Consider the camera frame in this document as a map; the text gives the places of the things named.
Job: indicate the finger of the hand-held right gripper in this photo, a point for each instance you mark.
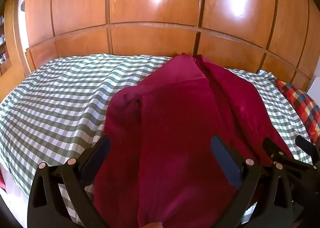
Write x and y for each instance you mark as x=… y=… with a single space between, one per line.
x=306 y=146
x=273 y=150

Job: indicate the dark red garment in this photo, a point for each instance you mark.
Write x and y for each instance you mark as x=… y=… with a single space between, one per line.
x=170 y=130

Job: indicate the colourful plaid pillow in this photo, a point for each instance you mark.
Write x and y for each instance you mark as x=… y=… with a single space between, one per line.
x=300 y=103

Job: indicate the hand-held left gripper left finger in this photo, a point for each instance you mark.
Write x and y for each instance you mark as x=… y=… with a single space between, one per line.
x=98 y=159

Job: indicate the person's left hand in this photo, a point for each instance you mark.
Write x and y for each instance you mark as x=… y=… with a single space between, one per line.
x=152 y=225

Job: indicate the wooden wardrobe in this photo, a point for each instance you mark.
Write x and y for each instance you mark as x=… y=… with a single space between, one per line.
x=150 y=43

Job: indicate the green white checkered bed sheet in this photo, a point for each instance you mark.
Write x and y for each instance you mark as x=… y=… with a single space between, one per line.
x=62 y=105

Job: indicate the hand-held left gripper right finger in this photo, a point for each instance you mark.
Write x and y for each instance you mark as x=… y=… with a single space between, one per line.
x=226 y=161

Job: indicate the wooden shelf with small items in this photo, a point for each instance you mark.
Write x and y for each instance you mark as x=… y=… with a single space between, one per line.
x=3 y=43

